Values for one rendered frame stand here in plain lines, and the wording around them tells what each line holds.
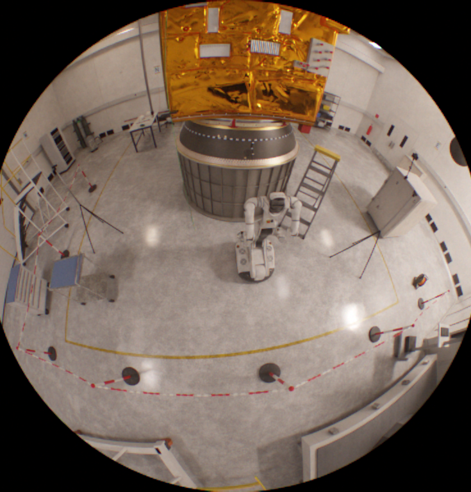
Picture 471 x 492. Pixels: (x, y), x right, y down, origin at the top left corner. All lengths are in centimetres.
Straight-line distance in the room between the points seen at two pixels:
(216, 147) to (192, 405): 354
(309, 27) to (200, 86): 152
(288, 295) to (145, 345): 229
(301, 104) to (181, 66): 151
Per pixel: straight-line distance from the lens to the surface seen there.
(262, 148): 252
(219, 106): 234
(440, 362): 525
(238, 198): 287
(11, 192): 773
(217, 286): 264
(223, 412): 278
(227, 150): 245
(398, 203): 431
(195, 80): 229
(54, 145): 838
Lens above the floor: 253
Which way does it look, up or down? 60 degrees down
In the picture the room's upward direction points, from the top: 5 degrees clockwise
